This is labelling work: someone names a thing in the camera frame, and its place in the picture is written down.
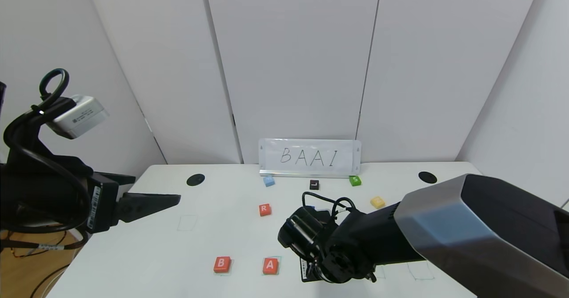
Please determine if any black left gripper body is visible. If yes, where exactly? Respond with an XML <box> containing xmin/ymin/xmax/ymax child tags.
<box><xmin>0</xmin><ymin>163</ymin><xmax>136</xmax><ymax>234</ymax></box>

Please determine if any orange B letter block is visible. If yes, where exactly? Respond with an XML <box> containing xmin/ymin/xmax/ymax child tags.
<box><xmin>213</xmin><ymin>256</ymin><xmax>232</xmax><ymax>274</ymax></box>

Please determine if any white BAAI sign board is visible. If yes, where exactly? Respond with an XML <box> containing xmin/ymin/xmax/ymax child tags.
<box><xmin>258</xmin><ymin>138</ymin><xmax>362</xmax><ymax>177</ymax></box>

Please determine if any thin black floor cable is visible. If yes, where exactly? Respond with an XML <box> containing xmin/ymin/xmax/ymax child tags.
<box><xmin>0</xmin><ymin>239</ymin><xmax>68</xmax><ymax>258</ymax></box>
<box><xmin>30</xmin><ymin>264</ymin><xmax>70</xmax><ymax>298</ymax></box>

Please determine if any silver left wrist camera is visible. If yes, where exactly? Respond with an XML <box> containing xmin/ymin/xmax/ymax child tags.
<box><xmin>46</xmin><ymin>94</ymin><xmax>110</xmax><ymax>140</ymax></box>

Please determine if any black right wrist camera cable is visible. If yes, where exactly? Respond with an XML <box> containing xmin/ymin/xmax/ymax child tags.
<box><xmin>302</xmin><ymin>192</ymin><xmax>357</xmax><ymax>221</ymax></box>

